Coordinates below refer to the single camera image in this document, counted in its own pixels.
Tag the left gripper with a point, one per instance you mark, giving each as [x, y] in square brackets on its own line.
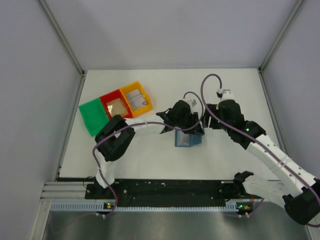
[194, 119]

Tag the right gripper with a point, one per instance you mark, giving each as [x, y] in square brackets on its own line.
[206, 119]

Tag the blue leather card holder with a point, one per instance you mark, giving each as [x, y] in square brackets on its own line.
[184, 140]

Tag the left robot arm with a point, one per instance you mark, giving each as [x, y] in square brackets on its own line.
[115, 137]

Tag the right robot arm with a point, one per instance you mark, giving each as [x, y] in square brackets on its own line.
[299, 192]

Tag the silver cards in yellow bin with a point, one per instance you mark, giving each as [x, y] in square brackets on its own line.
[136, 100]

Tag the gold cards in red bin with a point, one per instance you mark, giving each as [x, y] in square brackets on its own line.
[116, 107]

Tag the yellow plastic bin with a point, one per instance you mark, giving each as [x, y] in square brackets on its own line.
[133, 86]

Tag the red plastic bin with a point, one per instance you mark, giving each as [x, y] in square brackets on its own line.
[112, 96]

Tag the green plastic bin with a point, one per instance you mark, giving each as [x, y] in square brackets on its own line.
[94, 116]

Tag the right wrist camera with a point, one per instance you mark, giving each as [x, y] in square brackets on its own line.
[225, 94]

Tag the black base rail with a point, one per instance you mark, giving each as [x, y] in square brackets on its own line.
[170, 201]

